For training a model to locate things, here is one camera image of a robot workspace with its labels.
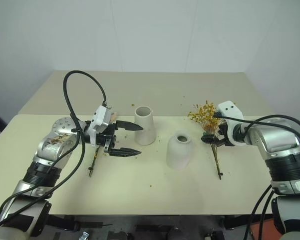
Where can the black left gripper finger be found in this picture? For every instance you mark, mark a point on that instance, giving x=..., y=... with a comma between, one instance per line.
x=126, y=152
x=129, y=126

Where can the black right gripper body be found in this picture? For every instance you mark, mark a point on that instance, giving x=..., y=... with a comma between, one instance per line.
x=223, y=131

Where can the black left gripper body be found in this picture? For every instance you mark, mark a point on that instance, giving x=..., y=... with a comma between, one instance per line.
x=109, y=138

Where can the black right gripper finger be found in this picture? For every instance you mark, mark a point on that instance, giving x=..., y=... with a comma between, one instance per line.
x=218, y=143
x=207, y=138

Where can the yellow dried flower bunch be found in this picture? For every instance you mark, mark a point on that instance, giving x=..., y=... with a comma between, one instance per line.
x=208, y=116

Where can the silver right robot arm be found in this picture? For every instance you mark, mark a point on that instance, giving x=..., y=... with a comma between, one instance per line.
x=277, y=147

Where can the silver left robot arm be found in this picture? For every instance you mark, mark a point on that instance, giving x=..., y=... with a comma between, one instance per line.
x=52, y=147

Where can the tall white cylinder vase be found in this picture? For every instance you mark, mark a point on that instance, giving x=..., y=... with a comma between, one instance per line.
x=144, y=127

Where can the white narrow-neck vase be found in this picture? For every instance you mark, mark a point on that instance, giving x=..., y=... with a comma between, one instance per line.
x=178, y=155

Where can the small silver metal clamp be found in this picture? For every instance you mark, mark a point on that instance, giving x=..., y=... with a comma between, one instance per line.
x=84, y=235

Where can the orange flat object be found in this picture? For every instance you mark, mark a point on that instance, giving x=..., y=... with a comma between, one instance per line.
x=262, y=230

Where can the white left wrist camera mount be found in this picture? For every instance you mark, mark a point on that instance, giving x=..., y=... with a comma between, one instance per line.
x=99, y=122

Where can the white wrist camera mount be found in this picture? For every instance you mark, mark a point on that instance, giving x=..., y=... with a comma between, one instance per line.
x=99, y=122
x=230, y=111

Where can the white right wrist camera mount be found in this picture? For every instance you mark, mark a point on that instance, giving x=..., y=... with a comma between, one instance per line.
x=230, y=111

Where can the black table frame bar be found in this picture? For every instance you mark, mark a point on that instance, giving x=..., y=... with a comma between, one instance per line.
x=144, y=226

